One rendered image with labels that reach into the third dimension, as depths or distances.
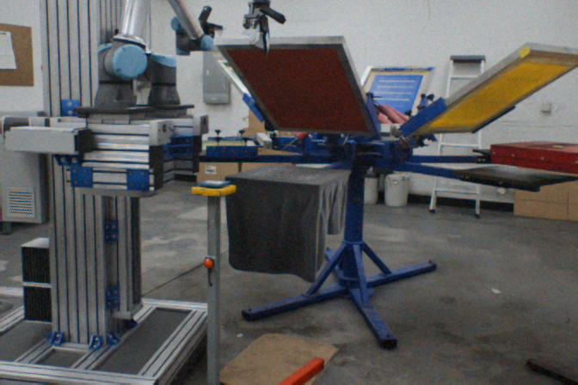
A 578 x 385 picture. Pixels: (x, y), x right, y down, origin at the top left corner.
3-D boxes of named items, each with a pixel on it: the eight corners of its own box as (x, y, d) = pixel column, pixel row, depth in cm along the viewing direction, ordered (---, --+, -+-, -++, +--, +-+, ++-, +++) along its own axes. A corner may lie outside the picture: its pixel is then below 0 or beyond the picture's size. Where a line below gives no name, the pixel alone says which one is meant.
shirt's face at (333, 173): (317, 186, 232) (317, 184, 232) (224, 177, 249) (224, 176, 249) (350, 171, 276) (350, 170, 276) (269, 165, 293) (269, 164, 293)
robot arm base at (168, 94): (142, 104, 255) (141, 82, 254) (155, 103, 270) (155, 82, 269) (174, 105, 253) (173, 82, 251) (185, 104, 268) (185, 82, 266)
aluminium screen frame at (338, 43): (341, 43, 225) (343, 35, 226) (215, 45, 247) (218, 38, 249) (378, 135, 292) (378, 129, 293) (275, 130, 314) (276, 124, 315)
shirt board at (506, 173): (578, 192, 273) (580, 176, 272) (534, 201, 248) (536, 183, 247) (378, 161, 378) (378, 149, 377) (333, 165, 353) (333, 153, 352)
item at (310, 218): (316, 284, 237) (318, 185, 231) (222, 269, 254) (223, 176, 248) (317, 282, 240) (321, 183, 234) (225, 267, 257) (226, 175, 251)
